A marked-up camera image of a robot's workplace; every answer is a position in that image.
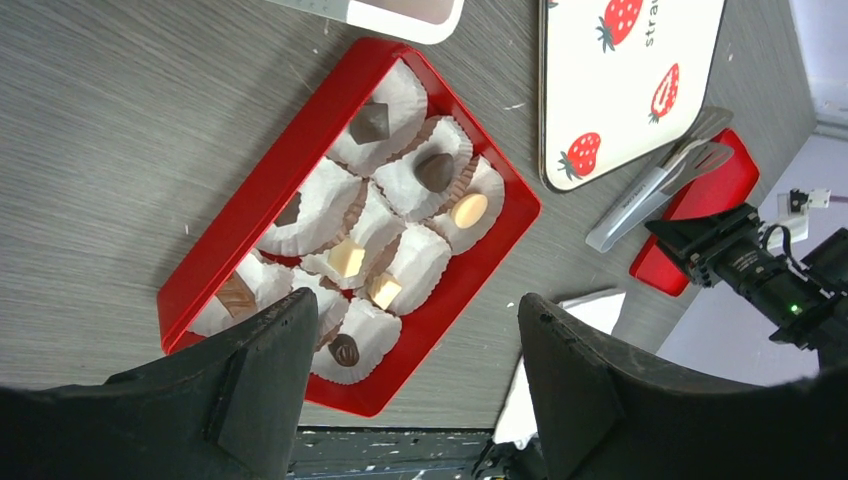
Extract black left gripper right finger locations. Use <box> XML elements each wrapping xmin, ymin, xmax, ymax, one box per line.
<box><xmin>518</xmin><ymin>293</ymin><xmax>847</xmax><ymax>479</ymax></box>

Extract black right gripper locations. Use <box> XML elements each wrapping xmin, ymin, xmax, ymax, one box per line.
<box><xmin>645</xmin><ymin>203</ymin><xmax>762</xmax><ymax>287</ymax></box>

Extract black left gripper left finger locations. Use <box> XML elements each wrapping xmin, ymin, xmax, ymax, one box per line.
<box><xmin>1</xmin><ymin>288</ymin><xmax>317</xmax><ymax>479</ymax></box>

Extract red box lid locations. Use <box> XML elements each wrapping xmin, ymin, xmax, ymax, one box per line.
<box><xmin>629</xmin><ymin>128</ymin><xmax>760</xmax><ymax>297</ymax></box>

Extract metal tongs with grey handle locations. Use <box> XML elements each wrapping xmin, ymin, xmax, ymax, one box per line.
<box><xmin>585</xmin><ymin>106</ymin><xmax>734</xmax><ymax>253</ymax></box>

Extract swirled round dark chocolate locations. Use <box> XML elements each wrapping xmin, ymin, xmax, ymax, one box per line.
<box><xmin>327</xmin><ymin>333</ymin><xmax>360</xmax><ymax>368</ymax></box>

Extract white square chocolate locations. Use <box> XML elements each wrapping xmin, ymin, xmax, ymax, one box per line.
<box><xmin>368</xmin><ymin>272</ymin><xmax>403</xmax><ymax>310</ymax></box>
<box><xmin>327</xmin><ymin>238</ymin><xmax>366</xmax><ymax>278</ymax></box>

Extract oval white chocolate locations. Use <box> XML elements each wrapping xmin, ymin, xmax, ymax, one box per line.
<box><xmin>450</xmin><ymin>193</ymin><xmax>489</xmax><ymax>229</ymax></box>

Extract dark chocolate piece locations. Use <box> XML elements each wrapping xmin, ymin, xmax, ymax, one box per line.
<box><xmin>348</xmin><ymin>102</ymin><xmax>391</xmax><ymax>145</ymax></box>

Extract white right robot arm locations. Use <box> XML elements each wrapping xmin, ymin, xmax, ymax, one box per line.
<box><xmin>645</xmin><ymin>203</ymin><xmax>847</xmax><ymax>368</ymax></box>

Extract red chocolate box tray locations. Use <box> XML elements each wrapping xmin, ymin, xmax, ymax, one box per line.
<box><xmin>157</xmin><ymin>37</ymin><xmax>541</xmax><ymax>417</ymax></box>

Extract white folded cloth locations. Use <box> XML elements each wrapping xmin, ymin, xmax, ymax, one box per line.
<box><xmin>493</xmin><ymin>288</ymin><xmax>626</xmax><ymax>450</ymax></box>

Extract strawberry print tray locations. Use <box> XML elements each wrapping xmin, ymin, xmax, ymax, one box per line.
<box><xmin>539</xmin><ymin>0</ymin><xmax>725</xmax><ymax>192</ymax></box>

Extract white plastic basket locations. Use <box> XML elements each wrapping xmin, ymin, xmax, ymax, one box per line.
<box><xmin>273</xmin><ymin>0</ymin><xmax>465</xmax><ymax>45</ymax></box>

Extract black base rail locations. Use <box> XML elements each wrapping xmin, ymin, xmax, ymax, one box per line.
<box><xmin>288</xmin><ymin>427</ymin><xmax>551</xmax><ymax>480</ymax></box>

